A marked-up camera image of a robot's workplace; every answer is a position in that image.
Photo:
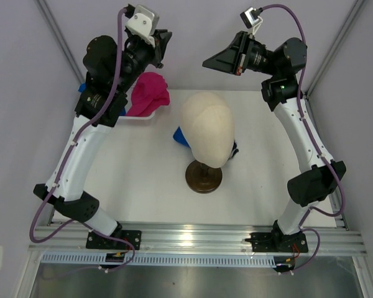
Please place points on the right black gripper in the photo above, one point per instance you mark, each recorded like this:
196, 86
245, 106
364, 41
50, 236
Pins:
233, 59

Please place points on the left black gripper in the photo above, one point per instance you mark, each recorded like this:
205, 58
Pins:
161, 38

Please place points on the blue baseball cap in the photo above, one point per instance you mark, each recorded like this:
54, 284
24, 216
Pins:
179, 137

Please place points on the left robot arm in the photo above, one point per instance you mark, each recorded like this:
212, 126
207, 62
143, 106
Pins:
112, 68

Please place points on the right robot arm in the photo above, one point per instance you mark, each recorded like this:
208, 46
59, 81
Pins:
320, 174

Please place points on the pink baseball cap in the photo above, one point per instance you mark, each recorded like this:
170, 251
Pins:
149, 93

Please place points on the white plastic basket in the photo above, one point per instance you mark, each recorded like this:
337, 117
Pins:
135, 121

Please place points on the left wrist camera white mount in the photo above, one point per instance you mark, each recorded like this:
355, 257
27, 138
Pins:
143, 24

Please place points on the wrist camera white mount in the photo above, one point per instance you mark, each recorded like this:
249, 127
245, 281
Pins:
143, 24
252, 20

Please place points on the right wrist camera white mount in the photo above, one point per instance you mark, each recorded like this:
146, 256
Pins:
252, 20

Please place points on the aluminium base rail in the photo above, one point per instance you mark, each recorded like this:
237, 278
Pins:
207, 239

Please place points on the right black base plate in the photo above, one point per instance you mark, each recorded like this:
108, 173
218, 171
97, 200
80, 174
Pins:
276, 242

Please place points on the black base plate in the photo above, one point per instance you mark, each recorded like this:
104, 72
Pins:
128, 237
276, 242

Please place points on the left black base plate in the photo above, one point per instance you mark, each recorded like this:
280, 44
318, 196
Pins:
128, 237

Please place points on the white slotted cable duct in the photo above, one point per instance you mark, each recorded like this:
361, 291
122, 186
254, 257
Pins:
115, 259

